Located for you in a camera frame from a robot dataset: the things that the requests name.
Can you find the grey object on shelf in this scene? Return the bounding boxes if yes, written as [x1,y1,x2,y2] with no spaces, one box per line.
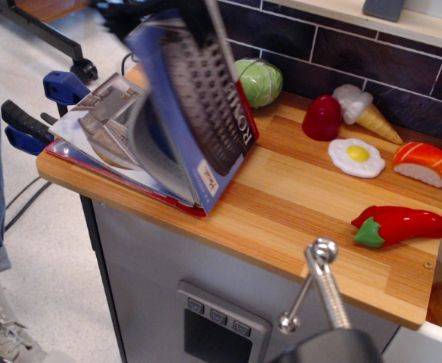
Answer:
[362,0,404,22]

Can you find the black floor cable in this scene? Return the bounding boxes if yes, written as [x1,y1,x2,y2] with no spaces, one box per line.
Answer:
[120,51,141,73]

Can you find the dark red toy fruit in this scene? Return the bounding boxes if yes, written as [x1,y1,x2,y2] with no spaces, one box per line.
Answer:
[302,95,342,141]

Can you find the metal clamp screw handle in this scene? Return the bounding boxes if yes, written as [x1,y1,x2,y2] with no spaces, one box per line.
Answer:
[279,237,352,334]

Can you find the black chair base with caster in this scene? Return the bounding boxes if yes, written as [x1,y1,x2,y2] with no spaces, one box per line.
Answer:
[0,0,98,84]

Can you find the red toy chili pepper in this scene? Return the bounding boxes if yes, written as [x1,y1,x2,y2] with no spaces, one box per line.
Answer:
[351,206,442,249]

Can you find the toy salmon sushi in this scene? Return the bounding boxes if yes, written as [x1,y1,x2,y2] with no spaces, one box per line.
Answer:
[392,141,442,188]

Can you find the toy fried egg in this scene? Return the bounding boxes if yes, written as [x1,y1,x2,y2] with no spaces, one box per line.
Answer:
[328,138,386,178]

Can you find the toy ice cream cone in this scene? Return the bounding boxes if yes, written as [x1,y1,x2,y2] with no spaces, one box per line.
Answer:
[332,84,403,145]

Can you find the blue black bar clamp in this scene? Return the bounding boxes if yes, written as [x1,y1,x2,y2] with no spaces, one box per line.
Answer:
[0,70,92,157]

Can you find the Rome picture book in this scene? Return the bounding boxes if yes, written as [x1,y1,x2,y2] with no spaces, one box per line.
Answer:
[47,1,259,217]

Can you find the green toy cabbage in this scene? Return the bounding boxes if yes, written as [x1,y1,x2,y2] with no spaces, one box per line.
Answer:
[235,58,284,109]

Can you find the beige sneaker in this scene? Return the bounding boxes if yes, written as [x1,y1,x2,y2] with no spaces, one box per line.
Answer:
[0,305,48,362]

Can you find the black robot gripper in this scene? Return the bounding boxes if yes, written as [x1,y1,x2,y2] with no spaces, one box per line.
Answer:
[92,0,191,38]

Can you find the grey toy oven cabinet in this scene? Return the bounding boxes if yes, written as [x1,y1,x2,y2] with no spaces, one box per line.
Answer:
[79,196,400,363]

